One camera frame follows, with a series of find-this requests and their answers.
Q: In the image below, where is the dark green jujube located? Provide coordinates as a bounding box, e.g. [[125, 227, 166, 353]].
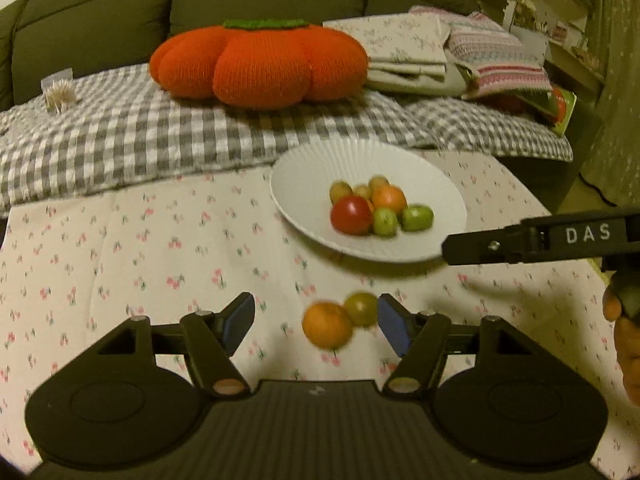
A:
[[343, 291, 379, 328]]

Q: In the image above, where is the medium orange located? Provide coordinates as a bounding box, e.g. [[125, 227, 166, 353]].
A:
[[371, 185, 408, 215]]

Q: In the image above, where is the red tomato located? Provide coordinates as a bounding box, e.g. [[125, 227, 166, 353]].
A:
[[330, 196, 374, 236]]

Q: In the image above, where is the wooden bookshelf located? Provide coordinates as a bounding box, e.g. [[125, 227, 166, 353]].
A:
[[510, 0, 608, 91]]

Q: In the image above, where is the large orange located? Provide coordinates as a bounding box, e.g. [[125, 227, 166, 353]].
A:
[[302, 301, 355, 350]]

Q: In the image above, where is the folded beige cloth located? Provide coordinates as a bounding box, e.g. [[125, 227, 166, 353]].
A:
[[367, 60, 476, 97]]

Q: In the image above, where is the green curtain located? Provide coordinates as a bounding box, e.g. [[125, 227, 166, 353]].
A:
[[580, 0, 640, 206]]

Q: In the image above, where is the white ribbed plate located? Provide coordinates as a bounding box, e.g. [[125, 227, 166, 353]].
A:
[[269, 139, 468, 264]]

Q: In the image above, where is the person's right hand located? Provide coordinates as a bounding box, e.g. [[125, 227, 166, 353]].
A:
[[602, 282, 640, 403]]

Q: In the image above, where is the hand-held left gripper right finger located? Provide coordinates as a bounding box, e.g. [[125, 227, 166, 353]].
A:
[[377, 294, 551, 395]]

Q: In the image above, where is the light green jujube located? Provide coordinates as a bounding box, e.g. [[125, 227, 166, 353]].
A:
[[401, 204, 435, 232]]

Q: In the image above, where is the dark cable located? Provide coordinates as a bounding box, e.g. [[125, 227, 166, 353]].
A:
[[577, 172, 621, 208]]

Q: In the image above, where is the green sofa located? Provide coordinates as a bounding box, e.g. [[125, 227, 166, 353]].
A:
[[0, 0, 606, 216]]

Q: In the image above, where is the orange pumpkin cushion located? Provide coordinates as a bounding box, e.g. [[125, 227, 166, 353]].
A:
[[149, 18, 371, 111]]

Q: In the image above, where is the pale green jujube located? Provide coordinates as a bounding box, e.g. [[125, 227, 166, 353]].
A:
[[372, 207, 401, 237]]

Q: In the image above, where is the cherry print tablecloth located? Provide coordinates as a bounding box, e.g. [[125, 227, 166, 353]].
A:
[[0, 150, 621, 471]]

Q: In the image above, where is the red picture book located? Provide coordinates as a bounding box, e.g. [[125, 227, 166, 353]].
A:
[[492, 85, 578, 137]]

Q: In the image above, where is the folded floral sheet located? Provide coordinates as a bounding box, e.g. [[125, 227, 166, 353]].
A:
[[322, 11, 451, 77]]

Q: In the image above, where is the brown-green jujube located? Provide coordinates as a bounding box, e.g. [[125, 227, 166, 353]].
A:
[[329, 181, 354, 206]]

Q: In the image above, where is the clear toothpick holder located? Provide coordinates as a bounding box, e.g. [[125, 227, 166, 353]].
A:
[[41, 67, 78, 113]]

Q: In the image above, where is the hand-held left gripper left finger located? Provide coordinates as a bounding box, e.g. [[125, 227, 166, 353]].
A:
[[75, 292, 257, 396]]

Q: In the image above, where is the striped knit blanket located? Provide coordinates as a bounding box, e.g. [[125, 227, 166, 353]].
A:
[[410, 5, 553, 101]]

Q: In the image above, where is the grey checked blanket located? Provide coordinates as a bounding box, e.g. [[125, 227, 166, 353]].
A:
[[0, 62, 575, 213]]

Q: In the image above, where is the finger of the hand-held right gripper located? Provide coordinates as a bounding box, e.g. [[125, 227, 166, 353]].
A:
[[441, 221, 544, 267]]

